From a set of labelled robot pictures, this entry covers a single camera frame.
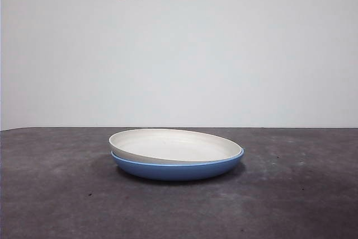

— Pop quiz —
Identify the blue round plate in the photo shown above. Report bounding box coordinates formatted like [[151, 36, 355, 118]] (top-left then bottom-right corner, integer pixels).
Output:
[[111, 147, 245, 181]]

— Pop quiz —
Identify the white round plate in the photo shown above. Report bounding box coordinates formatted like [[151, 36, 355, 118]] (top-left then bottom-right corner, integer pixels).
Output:
[[108, 128, 242, 164]]

